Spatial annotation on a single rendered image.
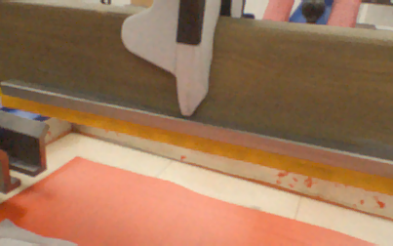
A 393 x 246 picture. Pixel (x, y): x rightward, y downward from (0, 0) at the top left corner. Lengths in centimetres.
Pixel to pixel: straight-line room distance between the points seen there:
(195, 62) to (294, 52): 6
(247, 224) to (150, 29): 23
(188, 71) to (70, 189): 25
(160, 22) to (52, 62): 11
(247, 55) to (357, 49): 6
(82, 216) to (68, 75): 15
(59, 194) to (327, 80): 30
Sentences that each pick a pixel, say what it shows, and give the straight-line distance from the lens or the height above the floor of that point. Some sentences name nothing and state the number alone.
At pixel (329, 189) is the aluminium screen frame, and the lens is 45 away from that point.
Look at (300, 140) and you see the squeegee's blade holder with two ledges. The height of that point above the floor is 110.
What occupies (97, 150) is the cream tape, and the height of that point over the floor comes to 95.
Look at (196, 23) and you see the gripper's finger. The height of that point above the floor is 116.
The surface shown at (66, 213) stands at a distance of 40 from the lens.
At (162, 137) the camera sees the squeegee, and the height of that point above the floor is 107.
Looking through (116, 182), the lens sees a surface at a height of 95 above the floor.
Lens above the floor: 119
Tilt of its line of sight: 23 degrees down
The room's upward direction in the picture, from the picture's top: 5 degrees clockwise
